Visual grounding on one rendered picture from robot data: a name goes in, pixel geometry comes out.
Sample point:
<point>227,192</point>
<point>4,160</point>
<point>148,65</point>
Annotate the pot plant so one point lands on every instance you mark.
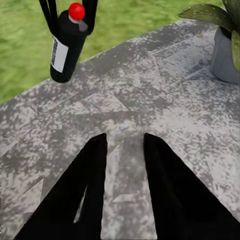
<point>225,62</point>

